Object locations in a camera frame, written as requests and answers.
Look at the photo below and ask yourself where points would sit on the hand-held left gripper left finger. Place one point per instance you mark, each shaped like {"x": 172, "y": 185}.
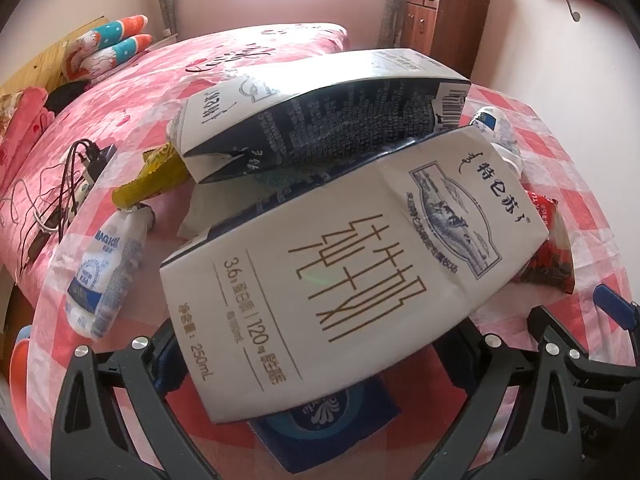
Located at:
{"x": 167, "y": 365}

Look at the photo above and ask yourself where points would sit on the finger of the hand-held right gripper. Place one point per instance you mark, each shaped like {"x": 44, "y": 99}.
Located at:
{"x": 607, "y": 302}
{"x": 560, "y": 327}

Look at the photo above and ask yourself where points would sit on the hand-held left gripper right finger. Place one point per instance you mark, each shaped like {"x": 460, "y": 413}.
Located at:
{"x": 482, "y": 360}

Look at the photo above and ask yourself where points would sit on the orange plastic bin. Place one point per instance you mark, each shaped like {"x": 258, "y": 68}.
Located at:
{"x": 22, "y": 370}

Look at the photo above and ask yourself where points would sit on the white blue milk carton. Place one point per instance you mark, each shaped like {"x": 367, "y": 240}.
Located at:
{"x": 350, "y": 285}
{"x": 310, "y": 110}

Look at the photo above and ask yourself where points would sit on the red snack packet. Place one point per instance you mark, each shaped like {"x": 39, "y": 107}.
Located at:
{"x": 547, "y": 240}

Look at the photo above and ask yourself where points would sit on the red white checked tablecloth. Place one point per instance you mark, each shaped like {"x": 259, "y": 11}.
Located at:
{"x": 575, "y": 170}

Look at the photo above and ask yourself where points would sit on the blue tissue packet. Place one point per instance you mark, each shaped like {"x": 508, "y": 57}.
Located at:
{"x": 325, "y": 420}

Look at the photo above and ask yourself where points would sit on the yellow snack wrapper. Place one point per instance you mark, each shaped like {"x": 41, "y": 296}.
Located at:
{"x": 150, "y": 180}

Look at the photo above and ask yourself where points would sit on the black power adapter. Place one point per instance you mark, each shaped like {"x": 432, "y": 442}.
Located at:
{"x": 102, "y": 154}

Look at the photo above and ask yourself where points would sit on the white power strip with chargers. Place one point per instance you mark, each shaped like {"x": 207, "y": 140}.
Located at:
{"x": 69, "y": 165}

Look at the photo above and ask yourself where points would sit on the pink folded blanket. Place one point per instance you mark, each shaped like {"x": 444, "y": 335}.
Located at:
{"x": 25, "y": 125}

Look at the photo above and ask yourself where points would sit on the black cloth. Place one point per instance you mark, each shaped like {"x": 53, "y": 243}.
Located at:
{"x": 67, "y": 95}

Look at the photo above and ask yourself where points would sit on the pink printed bed blanket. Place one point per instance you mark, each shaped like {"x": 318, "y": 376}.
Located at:
{"x": 150, "y": 75}

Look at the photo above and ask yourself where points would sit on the colourful rolled quilt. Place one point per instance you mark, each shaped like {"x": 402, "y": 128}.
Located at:
{"x": 120, "y": 55}
{"x": 117, "y": 27}

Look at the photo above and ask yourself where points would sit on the brown wooden cabinet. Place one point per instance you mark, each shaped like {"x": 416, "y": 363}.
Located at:
{"x": 460, "y": 25}

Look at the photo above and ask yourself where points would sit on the wooden headboard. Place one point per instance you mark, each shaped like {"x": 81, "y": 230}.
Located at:
{"x": 40, "y": 60}

